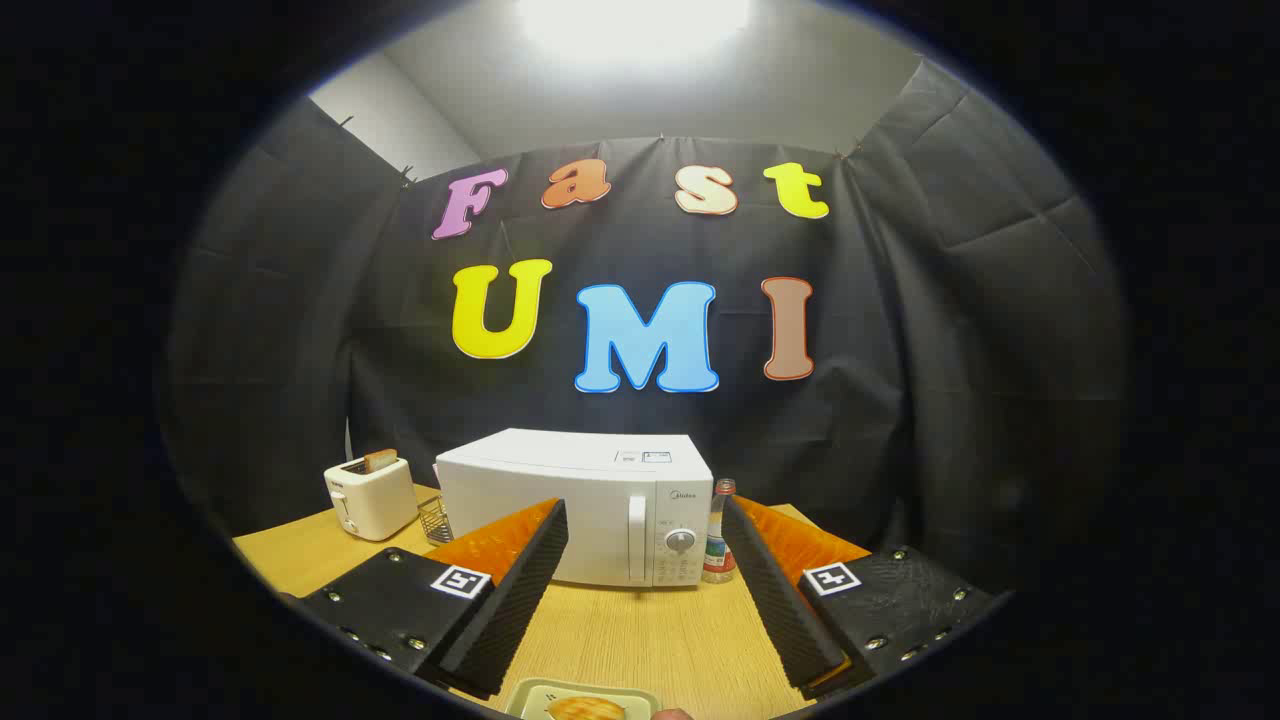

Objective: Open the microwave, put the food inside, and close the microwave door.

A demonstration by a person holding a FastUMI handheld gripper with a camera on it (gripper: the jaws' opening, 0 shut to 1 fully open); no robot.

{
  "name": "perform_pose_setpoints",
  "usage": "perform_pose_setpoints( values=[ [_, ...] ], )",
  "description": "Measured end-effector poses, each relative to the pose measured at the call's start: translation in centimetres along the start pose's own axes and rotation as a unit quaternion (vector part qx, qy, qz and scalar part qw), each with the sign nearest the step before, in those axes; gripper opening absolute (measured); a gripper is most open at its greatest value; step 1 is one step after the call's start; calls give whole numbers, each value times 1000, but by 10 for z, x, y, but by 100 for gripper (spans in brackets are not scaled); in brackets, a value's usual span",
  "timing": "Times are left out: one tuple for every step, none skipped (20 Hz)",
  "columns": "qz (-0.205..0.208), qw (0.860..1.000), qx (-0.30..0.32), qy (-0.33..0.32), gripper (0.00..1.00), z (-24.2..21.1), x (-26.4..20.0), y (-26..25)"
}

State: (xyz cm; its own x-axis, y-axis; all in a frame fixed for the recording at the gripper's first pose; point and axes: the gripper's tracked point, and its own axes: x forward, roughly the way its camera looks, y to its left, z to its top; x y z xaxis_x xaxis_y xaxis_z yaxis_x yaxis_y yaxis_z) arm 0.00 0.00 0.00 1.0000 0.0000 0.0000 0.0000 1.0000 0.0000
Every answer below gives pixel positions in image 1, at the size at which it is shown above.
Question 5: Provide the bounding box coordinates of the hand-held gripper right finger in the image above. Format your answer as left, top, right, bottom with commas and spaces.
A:
722, 495, 1011, 701

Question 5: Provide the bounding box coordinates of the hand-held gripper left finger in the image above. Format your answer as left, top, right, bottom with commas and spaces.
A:
297, 497, 569, 699

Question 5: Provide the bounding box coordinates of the white microwave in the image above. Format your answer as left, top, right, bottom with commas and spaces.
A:
436, 429, 715, 588

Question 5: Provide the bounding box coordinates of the round golden bread bun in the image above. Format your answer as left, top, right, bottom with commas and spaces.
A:
548, 697, 629, 720

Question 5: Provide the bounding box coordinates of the clear plastic water bottle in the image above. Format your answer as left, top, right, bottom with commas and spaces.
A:
702, 478, 739, 585

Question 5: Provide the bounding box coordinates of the cream cherry print plate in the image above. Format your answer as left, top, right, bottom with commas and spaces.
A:
505, 678, 664, 720

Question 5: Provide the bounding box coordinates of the cream toaster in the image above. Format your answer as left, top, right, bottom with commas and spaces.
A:
323, 455, 420, 542

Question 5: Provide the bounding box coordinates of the black backdrop cloth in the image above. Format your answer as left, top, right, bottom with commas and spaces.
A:
160, 60, 1131, 591

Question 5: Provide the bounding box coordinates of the metal wire basket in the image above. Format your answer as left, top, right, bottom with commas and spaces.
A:
417, 494, 454, 546

